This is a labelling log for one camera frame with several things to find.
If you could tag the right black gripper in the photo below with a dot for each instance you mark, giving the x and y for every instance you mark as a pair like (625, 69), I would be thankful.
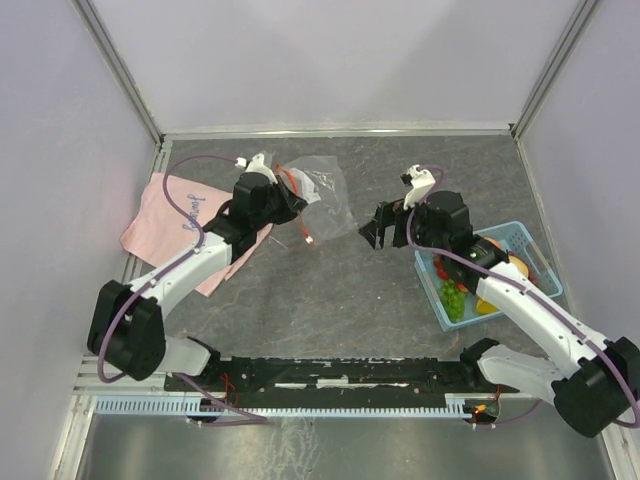
(387, 214)

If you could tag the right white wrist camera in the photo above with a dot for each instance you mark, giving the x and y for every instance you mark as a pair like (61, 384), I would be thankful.
(420, 181)

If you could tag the light blue plastic basket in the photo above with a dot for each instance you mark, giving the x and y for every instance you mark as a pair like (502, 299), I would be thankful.
(517, 241)

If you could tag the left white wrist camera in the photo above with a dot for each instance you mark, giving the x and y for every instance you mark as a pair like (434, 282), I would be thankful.
(257, 164)

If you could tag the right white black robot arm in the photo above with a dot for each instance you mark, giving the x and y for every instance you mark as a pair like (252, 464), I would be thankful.
(589, 379)

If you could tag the red strawberries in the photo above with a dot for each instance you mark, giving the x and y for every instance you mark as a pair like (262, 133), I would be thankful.
(441, 273)

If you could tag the yellow starfruit slice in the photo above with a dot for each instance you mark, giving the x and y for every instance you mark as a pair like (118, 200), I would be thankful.
(485, 308)

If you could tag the orange peach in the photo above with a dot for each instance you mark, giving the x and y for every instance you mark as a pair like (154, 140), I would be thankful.
(494, 242)

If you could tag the light blue cable duct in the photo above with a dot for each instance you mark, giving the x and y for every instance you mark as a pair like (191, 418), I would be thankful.
(192, 406)

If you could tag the red grape bunch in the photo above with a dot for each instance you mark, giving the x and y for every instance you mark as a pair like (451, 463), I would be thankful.
(533, 278)

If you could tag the yellow pear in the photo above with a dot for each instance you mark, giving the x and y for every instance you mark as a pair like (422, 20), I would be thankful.
(520, 265)

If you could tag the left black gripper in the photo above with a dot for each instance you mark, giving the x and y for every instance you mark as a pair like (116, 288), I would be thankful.
(294, 202)

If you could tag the green grape bunch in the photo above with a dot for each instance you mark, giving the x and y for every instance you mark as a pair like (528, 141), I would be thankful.
(453, 300)

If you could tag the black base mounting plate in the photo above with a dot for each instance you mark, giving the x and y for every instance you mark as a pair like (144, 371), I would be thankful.
(350, 382)

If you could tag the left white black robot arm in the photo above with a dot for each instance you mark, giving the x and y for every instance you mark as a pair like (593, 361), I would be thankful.
(127, 331)

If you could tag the pink folded cloth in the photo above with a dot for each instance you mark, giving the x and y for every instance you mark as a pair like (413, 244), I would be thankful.
(159, 232)

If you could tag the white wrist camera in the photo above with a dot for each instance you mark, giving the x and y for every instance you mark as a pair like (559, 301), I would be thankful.
(420, 181)
(257, 164)

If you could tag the clear orange zip top bag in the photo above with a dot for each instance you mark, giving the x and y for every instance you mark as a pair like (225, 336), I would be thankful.
(322, 184)

